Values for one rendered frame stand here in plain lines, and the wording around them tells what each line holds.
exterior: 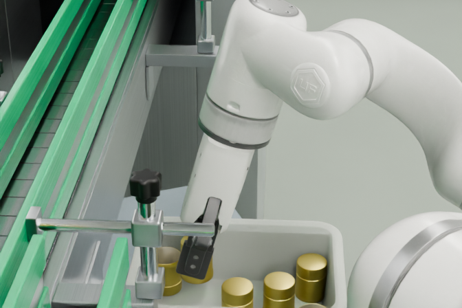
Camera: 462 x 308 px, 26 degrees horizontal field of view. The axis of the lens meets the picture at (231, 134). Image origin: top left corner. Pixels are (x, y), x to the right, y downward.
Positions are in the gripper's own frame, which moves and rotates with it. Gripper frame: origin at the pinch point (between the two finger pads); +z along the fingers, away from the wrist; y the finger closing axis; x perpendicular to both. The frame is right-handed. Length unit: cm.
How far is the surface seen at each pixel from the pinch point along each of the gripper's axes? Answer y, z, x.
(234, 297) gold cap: 3.7, 2.1, 5.1
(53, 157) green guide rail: 2.8, -7.8, -16.5
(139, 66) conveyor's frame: -42.3, 1.0, -13.3
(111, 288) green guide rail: 24.0, -10.4, -7.0
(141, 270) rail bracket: 13.7, -5.3, -5.1
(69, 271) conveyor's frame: 7.5, 1.5, -11.9
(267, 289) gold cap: 1.9, 1.2, 8.3
